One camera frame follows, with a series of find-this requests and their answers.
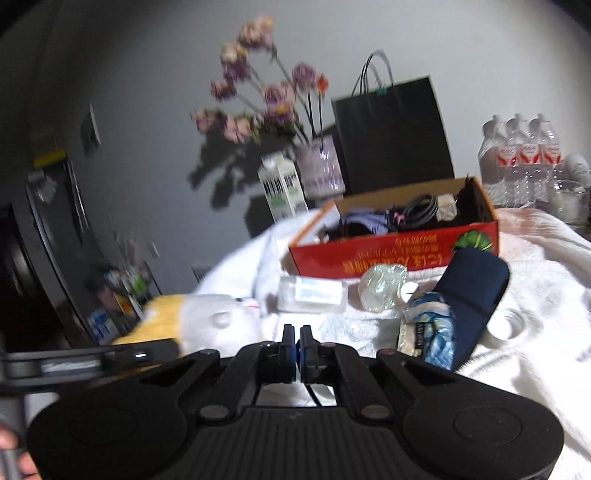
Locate glass cup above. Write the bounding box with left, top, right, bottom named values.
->
left=549, top=180, right=591, bottom=227

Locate black paper bag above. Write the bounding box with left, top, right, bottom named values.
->
left=331, top=51, right=455, bottom=195

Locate person's left hand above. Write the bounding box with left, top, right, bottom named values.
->
left=0, top=427, right=40, bottom=479

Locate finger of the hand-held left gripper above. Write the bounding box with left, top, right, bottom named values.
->
left=99, top=340, right=182, bottom=371

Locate dark cloth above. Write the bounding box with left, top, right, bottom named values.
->
left=455, top=185, right=486, bottom=223

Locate blue white packet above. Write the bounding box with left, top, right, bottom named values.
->
left=396, top=292, right=458, bottom=370

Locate clear crumpled plastic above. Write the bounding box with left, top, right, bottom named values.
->
left=359, top=264, right=408, bottom=312

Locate purple cloth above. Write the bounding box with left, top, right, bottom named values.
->
left=344, top=210, right=393, bottom=234

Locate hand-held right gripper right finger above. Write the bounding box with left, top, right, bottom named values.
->
left=299, top=325, right=446, bottom=420

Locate white round device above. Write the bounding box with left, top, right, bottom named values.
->
left=561, top=154, right=591, bottom=185

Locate navy pouch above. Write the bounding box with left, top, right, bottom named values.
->
left=434, top=248, right=511, bottom=370

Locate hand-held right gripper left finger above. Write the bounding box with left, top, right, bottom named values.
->
left=139, top=324, right=297, bottom=422

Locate white green milk carton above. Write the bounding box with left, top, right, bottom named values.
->
left=257, top=152, right=309, bottom=223

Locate small white jar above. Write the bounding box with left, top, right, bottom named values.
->
left=485, top=308, right=525, bottom=340

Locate pack of water bottles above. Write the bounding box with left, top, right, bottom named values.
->
left=478, top=113, right=566, bottom=208

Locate white towel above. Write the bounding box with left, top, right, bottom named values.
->
left=194, top=208, right=591, bottom=480

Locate clear tissue pack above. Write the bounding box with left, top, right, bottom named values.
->
left=277, top=276, right=349, bottom=315

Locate dried pink flower bouquet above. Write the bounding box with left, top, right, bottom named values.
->
left=191, top=16, right=329, bottom=144

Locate pale purple vase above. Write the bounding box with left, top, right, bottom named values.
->
left=293, top=135, right=346, bottom=197

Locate blue box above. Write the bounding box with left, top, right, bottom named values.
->
left=88, top=311, right=119, bottom=340

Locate red cardboard box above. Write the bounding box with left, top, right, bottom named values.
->
left=288, top=176, right=500, bottom=280

